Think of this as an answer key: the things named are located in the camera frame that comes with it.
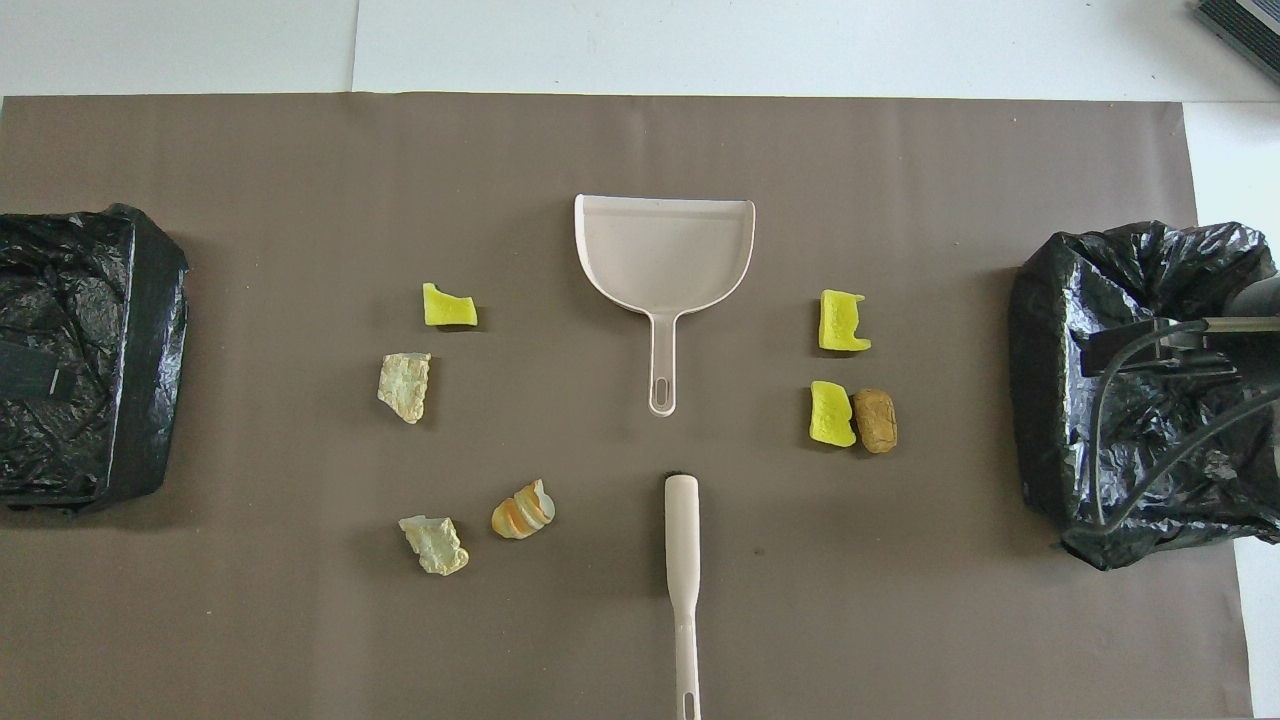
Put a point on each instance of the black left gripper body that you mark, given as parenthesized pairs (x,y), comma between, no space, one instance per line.
(25,365)

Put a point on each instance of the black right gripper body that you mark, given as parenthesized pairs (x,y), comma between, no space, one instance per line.
(1150,350)

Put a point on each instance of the brown toy potato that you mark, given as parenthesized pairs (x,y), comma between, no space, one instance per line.
(875,422)

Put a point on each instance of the yellow sponge piece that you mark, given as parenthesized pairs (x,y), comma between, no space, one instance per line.
(830,415)
(445,310)
(838,325)

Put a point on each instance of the pale ridged foam chunk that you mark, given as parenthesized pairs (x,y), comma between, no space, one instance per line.
(405,388)
(437,548)

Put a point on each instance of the beige plastic dustpan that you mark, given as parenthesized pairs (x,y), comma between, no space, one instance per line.
(660,250)

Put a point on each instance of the beige hand brush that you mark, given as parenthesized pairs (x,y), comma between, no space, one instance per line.
(682,530)

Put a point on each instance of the orange striped toy croissant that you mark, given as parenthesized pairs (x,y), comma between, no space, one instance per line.
(520,515)

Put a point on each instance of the bin with black bag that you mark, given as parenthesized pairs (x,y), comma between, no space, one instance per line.
(100,420)
(1060,400)

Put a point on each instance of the dark ribbed device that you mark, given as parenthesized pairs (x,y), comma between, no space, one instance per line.
(1250,25)

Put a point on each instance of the brown paper table mat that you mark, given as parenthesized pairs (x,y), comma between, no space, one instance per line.
(600,140)

